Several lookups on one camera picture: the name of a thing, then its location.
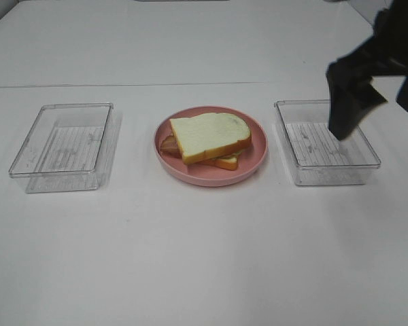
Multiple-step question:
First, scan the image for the bacon strip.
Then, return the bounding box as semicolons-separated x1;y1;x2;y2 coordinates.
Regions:
160;134;182;158

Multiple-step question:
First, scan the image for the bread slice with orange crust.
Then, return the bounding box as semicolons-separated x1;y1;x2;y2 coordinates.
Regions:
199;151;241;170

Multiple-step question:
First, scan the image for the clear left plastic container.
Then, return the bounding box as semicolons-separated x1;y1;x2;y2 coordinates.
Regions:
8;103;121;194

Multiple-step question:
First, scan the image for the clear right plastic container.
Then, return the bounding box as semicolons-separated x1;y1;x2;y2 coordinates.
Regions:
274;100;381;186

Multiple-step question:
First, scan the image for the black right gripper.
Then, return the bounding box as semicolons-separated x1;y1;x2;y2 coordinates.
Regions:
326;1;408;141

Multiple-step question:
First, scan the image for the clear plastic container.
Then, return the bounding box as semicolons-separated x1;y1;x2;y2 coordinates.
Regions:
8;103;121;194
274;100;381;186

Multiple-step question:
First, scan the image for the pink round plate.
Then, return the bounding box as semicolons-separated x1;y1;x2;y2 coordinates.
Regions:
153;106;268;187

